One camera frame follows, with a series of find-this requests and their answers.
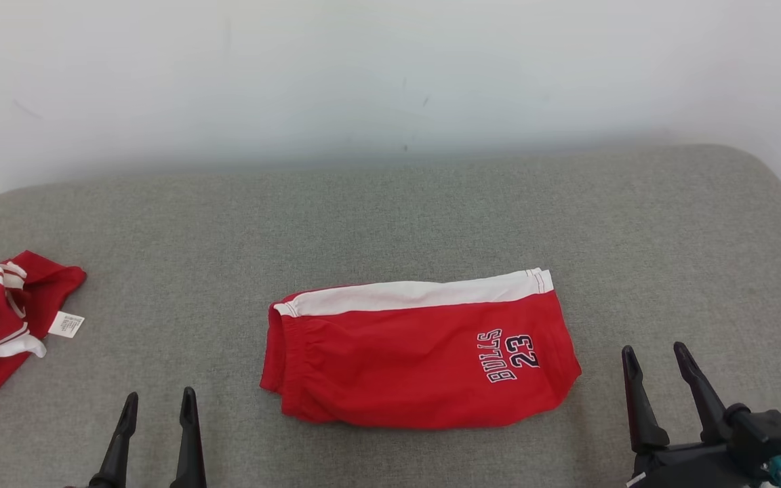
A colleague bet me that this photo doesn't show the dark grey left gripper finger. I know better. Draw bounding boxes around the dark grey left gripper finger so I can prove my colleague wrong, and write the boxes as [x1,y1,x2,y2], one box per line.
[169,387,207,488]
[88,392,140,488]

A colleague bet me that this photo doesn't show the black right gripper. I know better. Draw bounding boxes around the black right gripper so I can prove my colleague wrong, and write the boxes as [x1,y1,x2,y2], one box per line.
[621,341,775,488]

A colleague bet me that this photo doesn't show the red shorts with white band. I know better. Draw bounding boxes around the red shorts with white band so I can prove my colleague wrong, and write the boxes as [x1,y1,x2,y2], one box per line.
[260,268,583,432]

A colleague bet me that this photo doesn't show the grey fabric sofa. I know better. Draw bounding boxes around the grey fabric sofa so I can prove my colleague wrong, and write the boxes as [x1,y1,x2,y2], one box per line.
[0,144,781,488]

